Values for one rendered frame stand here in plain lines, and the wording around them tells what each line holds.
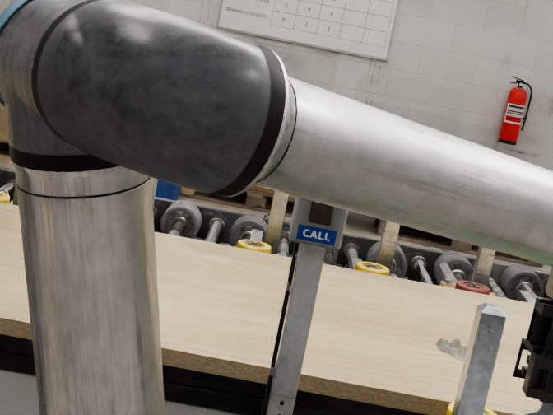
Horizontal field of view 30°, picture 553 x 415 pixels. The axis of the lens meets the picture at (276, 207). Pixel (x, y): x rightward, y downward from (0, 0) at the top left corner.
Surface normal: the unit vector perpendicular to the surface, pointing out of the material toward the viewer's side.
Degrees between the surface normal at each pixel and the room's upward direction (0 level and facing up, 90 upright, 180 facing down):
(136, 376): 87
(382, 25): 90
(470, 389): 90
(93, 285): 95
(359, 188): 118
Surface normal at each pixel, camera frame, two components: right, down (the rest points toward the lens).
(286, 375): -0.02, 0.18
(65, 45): -0.53, -0.28
